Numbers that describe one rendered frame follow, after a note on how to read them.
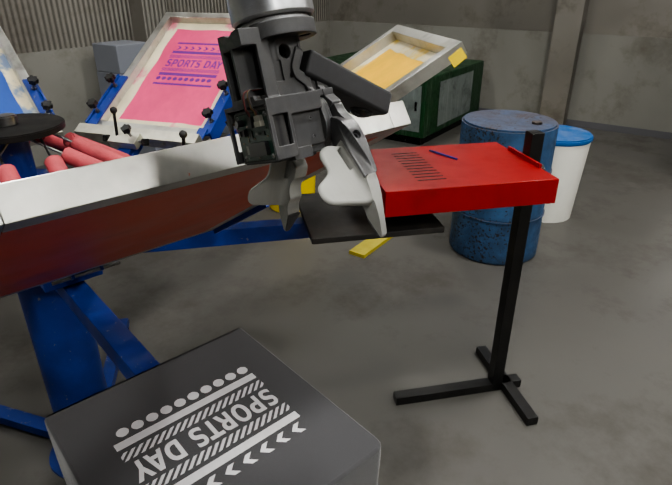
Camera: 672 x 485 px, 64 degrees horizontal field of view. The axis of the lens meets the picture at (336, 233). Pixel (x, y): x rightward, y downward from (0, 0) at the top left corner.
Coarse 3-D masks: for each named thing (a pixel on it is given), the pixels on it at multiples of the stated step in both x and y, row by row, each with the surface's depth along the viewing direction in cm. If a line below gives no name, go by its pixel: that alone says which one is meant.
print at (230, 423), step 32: (224, 384) 112; (256, 384) 112; (160, 416) 104; (192, 416) 104; (224, 416) 104; (256, 416) 104; (288, 416) 104; (128, 448) 97; (160, 448) 97; (192, 448) 97; (224, 448) 97; (256, 448) 97; (160, 480) 91; (192, 480) 91; (224, 480) 91
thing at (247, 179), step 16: (320, 160) 84; (240, 176) 70; (256, 176) 75; (208, 192) 74; (224, 192) 79; (240, 192) 86; (192, 208) 84; (208, 208) 92; (224, 208) 101; (240, 208) 113; (176, 224) 98; (192, 224) 109; (208, 224) 122; (144, 240) 105; (160, 240) 117; (176, 240) 133
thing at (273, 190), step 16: (288, 160) 54; (304, 160) 55; (272, 176) 54; (288, 176) 55; (304, 176) 56; (256, 192) 54; (272, 192) 56; (288, 192) 56; (288, 208) 57; (288, 224) 58
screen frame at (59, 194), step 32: (384, 128) 77; (128, 160) 55; (160, 160) 57; (192, 160) 59; (224, 160) 61; (0, 192) 48; (32, 192) 50; (64, 192) 51; (96, 192) 53; (128, 192) 55; (160, 192) 60; (0, 224) 48; (32, 224) 52; (128, 256) 128
